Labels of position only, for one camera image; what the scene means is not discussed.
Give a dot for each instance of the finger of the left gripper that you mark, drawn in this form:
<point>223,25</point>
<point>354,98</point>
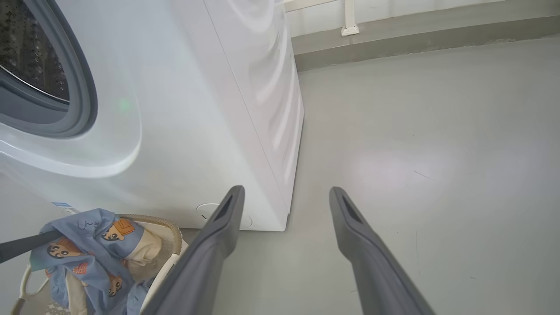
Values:
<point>26,246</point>

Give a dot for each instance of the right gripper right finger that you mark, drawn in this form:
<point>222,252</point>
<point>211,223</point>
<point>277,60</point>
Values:
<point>376,271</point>

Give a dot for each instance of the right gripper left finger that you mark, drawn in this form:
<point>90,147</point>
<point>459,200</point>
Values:
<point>205,262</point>

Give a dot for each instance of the blue cartoon print garment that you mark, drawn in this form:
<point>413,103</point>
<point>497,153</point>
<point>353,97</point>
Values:
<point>92,262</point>

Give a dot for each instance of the cream perforated laundry basket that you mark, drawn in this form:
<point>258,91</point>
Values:
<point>173,232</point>

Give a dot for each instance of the white front-load washing machine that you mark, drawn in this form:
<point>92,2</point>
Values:
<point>175,131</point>

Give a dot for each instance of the grey rubber door gasket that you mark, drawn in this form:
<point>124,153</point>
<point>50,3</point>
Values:
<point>83,87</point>

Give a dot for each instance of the steel washing machine drum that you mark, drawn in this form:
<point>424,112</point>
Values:
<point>30,52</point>

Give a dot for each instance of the round white filter cover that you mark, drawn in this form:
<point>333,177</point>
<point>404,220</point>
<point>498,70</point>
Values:
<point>205,212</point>

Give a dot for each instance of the blue energy label sticker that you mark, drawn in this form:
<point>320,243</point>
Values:
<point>65,207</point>

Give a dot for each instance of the white metal railing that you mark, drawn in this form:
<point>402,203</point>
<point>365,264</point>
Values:
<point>350,17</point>

